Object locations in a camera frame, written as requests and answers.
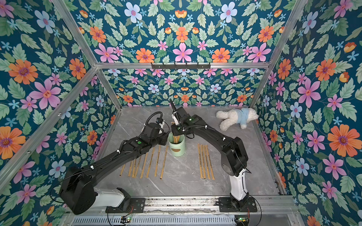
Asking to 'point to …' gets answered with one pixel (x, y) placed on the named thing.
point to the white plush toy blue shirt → (232, 117)
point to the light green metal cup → (176, 149)
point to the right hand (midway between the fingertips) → (177, 127)
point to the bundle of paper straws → (176, 139)
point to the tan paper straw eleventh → (207, 162)
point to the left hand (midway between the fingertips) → (168, 133)
